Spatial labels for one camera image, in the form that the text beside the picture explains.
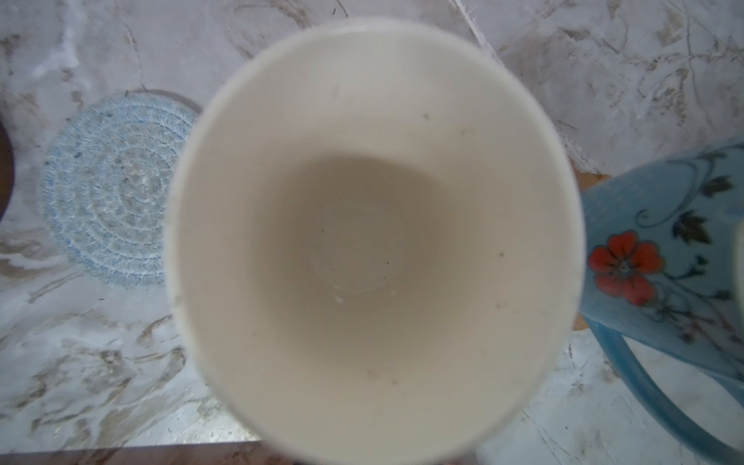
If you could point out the cork paw coaster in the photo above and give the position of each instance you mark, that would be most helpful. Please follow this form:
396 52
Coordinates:
586 180

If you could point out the light blue woven coaster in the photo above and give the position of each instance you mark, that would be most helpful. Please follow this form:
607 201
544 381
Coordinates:
105 181

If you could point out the pink tray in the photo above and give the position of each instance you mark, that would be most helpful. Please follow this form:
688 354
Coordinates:
223 453

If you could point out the green mug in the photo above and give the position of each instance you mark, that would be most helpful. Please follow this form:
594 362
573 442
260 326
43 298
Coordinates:
374 244

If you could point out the blue mug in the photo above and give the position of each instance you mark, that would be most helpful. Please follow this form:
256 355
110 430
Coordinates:
665 268

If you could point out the dark brown wooden coaster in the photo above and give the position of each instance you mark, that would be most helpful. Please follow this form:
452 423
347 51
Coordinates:
7 170

